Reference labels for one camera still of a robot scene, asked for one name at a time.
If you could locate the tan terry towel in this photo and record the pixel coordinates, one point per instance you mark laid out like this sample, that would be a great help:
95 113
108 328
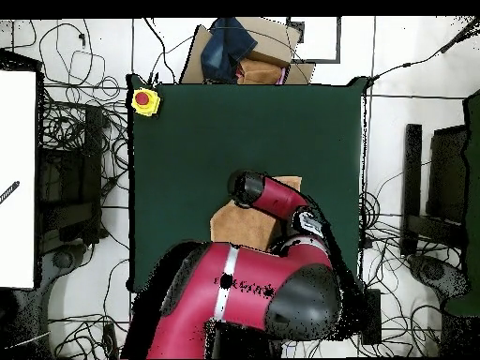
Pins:
240 228

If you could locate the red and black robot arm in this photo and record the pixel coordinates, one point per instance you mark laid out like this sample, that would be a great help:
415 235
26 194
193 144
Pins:
255 285

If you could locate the dark green table cloth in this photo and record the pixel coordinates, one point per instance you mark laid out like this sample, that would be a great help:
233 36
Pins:
225 131

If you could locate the orange folded cloth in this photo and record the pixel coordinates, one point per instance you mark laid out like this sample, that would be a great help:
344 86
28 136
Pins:
258 73

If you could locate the yellow emergency stop button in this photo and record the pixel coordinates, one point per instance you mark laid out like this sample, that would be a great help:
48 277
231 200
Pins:
150 108

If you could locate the black floor stand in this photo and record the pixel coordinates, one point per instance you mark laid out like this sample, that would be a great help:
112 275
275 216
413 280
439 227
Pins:
412 168
93 168

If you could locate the blue denim jeans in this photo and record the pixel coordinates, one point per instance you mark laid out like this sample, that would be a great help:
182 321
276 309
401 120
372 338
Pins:
225 48

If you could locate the brown cardboard box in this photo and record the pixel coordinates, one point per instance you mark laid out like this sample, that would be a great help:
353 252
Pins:
273 41

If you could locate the black power strip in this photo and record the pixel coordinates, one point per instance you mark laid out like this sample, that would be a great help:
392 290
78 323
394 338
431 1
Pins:
375 318

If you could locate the black floor base foot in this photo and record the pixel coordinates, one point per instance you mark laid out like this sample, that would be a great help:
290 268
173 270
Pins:
62 258
438 273

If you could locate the striped black rod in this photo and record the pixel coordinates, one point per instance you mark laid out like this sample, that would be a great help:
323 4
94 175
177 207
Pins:
9 192

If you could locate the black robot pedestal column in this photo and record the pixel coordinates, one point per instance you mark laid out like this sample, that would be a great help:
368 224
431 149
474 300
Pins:
240 345

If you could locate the thin black rectangular frame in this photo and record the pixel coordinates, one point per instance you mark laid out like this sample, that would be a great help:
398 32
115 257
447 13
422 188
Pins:
318 60

